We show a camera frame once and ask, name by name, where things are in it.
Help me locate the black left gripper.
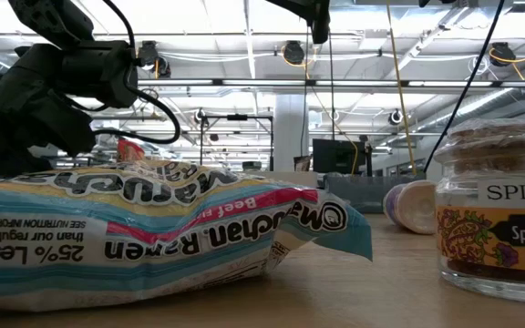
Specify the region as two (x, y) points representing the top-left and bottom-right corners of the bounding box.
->
(0, 45), (96, 183)

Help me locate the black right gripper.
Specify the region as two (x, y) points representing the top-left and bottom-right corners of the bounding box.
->
(266, 0), (332, 46)

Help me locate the orange ramen pack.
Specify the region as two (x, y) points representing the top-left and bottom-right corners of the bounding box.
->
(116, 138), (146, 163)

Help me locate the blue pink ramen pack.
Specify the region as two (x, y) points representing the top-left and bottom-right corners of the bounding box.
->
(0, 159), (373, 313)

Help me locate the white column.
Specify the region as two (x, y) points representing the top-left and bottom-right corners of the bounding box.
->
(273, 94), (307, 173)

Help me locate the black monitor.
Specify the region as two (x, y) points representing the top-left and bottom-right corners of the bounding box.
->
(312, 138), (367, 175)

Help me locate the white plastic tray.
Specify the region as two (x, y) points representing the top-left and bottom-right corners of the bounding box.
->
(248, 170), (319, 189)

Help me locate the grey plastic bin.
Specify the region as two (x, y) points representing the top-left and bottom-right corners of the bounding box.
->
(328, 172), (435, 215)

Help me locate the purple label spice bottle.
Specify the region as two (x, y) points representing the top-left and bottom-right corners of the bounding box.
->
(383, 179), (438, 236)

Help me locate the cork-lid glass spice jar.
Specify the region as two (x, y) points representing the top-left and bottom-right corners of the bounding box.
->
(433, 118), (525, 305)

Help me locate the black hanging cable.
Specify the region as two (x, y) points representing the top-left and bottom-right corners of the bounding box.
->
(327, 43), (336, 140)

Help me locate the black frame stand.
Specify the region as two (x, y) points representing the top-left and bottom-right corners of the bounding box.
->
(198, 113), (275, 172)

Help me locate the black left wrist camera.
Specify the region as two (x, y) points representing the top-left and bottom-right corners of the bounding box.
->
(60, 39), (139, 109)

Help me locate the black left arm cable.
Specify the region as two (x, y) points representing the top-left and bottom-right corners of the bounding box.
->
(92, 0), (182, 146)

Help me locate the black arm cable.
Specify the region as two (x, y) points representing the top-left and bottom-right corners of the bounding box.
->
(423, 0), (506, 174)
(92, 0), (182, 146)

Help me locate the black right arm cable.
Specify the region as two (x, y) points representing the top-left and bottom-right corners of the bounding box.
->
(423, 0), (506, 174)

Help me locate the silver ventilation duct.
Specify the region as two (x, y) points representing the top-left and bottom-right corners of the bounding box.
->
(415, 88), (525, 133)

